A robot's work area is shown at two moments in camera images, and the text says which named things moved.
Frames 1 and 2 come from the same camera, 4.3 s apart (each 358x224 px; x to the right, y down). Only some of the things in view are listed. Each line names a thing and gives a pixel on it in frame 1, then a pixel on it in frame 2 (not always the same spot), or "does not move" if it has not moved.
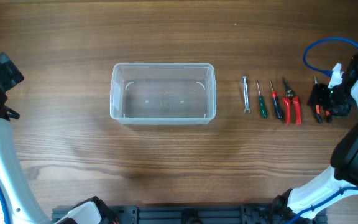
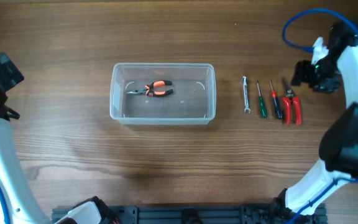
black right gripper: x=317 y=97 -> x=302 y=74
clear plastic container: x=163 y=93 does not move
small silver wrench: x=246 y=94 does not move
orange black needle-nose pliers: x=317 y=109 -> x=146 y=91
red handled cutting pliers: x=287 y=100 does not move
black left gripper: x=4 y=70 does not move
